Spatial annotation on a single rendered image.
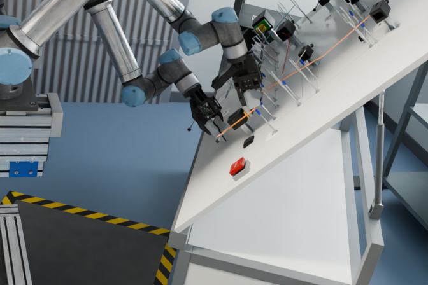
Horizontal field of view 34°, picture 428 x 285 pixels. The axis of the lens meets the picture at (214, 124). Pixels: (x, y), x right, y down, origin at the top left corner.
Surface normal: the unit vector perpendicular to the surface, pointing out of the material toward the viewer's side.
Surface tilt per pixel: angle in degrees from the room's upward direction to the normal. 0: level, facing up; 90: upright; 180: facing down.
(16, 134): 90
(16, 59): 96
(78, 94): 90
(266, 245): 0
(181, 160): 0
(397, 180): 0
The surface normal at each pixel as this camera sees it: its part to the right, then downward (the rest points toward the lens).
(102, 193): 0.20, -0.87
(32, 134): 0.32, 0.50
